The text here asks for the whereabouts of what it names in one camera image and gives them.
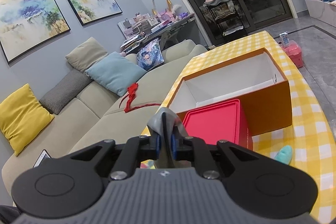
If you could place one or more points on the beige cushion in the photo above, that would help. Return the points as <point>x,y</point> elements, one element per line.
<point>86,54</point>

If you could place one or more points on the white tablet on sofa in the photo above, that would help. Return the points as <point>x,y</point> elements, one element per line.
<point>42,157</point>

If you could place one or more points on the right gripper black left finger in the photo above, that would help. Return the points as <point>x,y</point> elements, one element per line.
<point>112,160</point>

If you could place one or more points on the red ribbon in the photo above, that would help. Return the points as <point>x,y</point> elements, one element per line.
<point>130,97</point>

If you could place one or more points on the yellow checkered tablecloth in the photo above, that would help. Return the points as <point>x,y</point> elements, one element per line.
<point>310,135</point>

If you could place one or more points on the red lidded plastic container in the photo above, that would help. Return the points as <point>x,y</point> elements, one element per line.
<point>219,121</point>

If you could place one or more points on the cluttered side desk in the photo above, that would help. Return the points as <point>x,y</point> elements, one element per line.
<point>143,28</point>

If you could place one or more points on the beige sofa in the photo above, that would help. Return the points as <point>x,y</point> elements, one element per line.
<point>96,114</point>

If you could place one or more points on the large landscape painting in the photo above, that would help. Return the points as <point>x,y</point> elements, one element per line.
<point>26,24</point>

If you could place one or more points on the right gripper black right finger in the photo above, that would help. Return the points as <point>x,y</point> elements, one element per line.
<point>219,160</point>

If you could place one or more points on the light blue cushion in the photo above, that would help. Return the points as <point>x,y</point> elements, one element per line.
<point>115,73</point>

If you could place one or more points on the orange cardboard box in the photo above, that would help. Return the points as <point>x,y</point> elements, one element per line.
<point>254,78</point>

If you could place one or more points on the blue floral cushion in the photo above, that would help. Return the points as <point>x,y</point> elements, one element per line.
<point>150,56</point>

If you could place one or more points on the teal soft toy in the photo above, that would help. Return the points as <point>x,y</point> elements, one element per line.
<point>284,155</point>

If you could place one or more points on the black shelf cart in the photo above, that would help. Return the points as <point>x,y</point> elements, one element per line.
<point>226,16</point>

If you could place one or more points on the pink storage basket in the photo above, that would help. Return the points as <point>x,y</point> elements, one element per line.
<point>292,49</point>

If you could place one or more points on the grey soft cloth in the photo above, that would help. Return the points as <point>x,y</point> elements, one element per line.
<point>166,125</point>

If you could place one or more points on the yellow cushion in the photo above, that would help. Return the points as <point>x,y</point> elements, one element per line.
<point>23,118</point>

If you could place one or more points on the dark grey cushion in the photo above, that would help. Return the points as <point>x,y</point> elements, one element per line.
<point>66,90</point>

